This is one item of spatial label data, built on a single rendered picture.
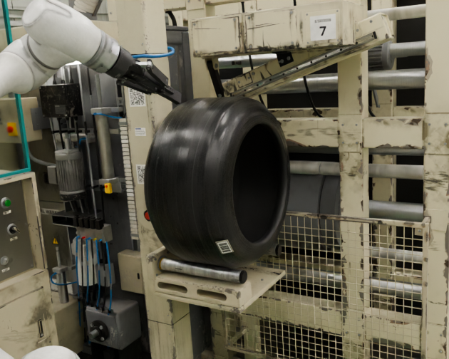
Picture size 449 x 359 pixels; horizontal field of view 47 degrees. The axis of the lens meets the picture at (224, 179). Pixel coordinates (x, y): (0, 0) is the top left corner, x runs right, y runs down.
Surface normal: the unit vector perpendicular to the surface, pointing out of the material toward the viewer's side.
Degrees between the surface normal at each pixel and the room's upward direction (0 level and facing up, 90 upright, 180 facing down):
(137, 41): 90
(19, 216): 90
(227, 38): 90
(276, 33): 90
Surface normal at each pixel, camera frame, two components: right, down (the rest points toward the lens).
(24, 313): 0.86, 0.05
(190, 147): -0.46, -0.36
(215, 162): 0.22, -0.15
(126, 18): -0.51, 0.21
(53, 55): -0.05, 0.91
